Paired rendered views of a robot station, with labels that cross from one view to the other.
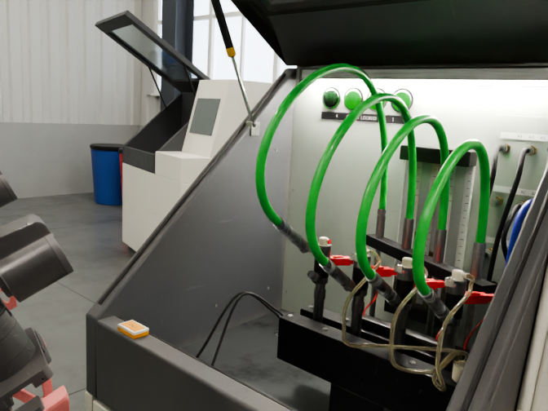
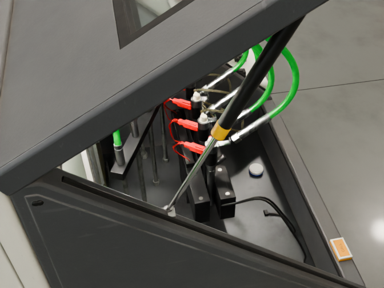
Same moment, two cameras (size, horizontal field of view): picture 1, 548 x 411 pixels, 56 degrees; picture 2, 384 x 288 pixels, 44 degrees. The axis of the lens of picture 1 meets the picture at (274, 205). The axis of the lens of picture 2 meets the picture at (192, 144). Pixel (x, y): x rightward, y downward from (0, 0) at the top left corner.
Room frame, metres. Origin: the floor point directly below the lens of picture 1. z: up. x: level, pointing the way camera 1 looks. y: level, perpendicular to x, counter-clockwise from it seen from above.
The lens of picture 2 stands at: (1.48, 0.35, 1.86)
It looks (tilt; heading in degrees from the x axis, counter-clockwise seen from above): 45 degrees down; 220
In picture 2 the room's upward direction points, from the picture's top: 2 degrees counter-clockwise
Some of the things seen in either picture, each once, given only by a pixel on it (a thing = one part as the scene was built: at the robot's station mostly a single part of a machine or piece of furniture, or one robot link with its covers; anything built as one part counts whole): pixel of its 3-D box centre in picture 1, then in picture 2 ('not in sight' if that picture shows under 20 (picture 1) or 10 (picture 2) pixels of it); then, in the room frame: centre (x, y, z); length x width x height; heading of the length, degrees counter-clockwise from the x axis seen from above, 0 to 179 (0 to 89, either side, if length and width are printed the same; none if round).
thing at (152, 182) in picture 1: (183, 148); not in sight; (4.30, 0.78, 1.00); 1.30 x 1.09 x 1.99; 35
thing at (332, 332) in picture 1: (372, 380); (200, 168); (0.80, -0.18, 0.91); 0.34 x 0.10 x 0.15; 50
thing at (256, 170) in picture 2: not in sight; (256, 169); (0.66, -0.09, 0.84); 0.04 x 0.04 x 0.01
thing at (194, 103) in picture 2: (396, 330); (201, 129); (0.77, -0.21, 1.01); 0.05 x 0.03 x 0.21; 140
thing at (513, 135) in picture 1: (519, 202); not in sight; (0.92, -0.45, 1.20); 0.13 x 0.03 x 0.31; 50
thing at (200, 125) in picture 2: (353, 315); (207, 151); (0.82, -0.15, 1.01); 0.05 x 0.03 x 0.21; 140
